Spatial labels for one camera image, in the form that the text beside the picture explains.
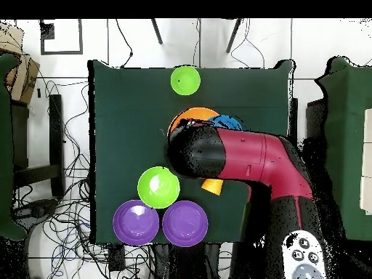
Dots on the cardboard box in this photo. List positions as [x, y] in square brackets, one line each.
[23, 75]

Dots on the small green plastic bowl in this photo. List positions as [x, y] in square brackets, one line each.
[185, 80]

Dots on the orange plastic cup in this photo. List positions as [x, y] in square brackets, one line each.
[212, 186]

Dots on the medium green plastic bowl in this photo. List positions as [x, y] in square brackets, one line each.
[158, 187]

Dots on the black tripod leg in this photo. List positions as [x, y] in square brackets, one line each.
[233, 36]
[157, 32]

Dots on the large orange plastic bowl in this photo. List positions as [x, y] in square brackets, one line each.
[191, 114]

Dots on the black floor frame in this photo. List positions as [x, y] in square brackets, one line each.
[61, 52]

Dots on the green cloth side table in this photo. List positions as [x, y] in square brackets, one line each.
[345, 116]
[5, 145]

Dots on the white boxes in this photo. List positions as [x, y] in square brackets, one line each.
[366, 159]

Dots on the dark green tablecloth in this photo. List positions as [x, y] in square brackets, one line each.
[130, 116]

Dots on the purple plastic bowl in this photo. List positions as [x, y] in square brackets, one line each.
[136, 222]
[185, 223]

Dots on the black bench frame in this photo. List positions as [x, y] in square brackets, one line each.
[55, 130]

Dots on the black power strip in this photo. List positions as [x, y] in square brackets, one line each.
[116, 257]

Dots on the small blue plastic bowl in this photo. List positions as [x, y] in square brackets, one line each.
[228, 121]

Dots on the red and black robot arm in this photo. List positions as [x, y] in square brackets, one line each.
[261, 157]

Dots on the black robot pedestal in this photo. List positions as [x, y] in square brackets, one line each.
[189, 261]

